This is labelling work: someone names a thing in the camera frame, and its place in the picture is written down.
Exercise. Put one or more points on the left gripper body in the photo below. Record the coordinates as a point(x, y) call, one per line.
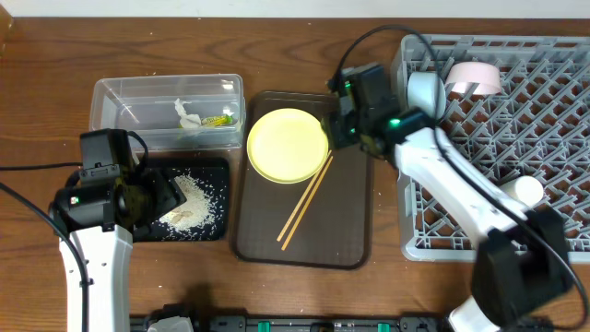
point(156, 196)

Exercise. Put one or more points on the clear plastic waste bin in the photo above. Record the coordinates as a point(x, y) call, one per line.
point(145, 105)

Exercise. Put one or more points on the white tissue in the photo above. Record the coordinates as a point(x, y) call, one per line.
point(187, 120)

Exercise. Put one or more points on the grey dishwasher rack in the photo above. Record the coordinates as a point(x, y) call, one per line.
point(538, 125)

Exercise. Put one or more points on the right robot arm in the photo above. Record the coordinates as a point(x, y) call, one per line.
point(521, 256)

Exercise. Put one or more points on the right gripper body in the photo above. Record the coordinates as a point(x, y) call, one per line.
point(345, 131)

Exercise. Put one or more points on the blue bowl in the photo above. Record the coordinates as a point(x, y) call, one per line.
point(425, 91)

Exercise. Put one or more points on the black waste tray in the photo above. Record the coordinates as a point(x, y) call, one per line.
point(205, 183)

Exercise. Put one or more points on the small white green cup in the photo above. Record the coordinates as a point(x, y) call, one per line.
point(525, 189)

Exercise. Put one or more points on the wooden chopstick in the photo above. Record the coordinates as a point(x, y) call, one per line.
point(307, 205)
point(304, 196)

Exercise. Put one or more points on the white bowl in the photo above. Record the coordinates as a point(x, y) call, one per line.
point(464, 75)

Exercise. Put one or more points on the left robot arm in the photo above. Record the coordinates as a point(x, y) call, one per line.
point(100, 217)

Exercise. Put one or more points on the yellow plate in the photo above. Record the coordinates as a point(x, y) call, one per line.
point(287, 146)

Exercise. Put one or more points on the green snack wrapper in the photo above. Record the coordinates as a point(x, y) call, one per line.
point(218, 120)

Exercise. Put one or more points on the brown serving tray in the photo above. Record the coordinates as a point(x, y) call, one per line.
point(324, 221)

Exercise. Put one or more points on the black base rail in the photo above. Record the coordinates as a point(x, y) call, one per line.
point(248, 323)

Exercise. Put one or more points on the upper wooden chopstick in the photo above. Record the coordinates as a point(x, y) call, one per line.
point(304, 196)

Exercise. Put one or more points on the pile of rice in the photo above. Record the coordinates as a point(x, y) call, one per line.
point(203, 223)

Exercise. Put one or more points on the lower wooden chopstick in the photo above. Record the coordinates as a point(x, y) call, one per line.
point(307, 205)

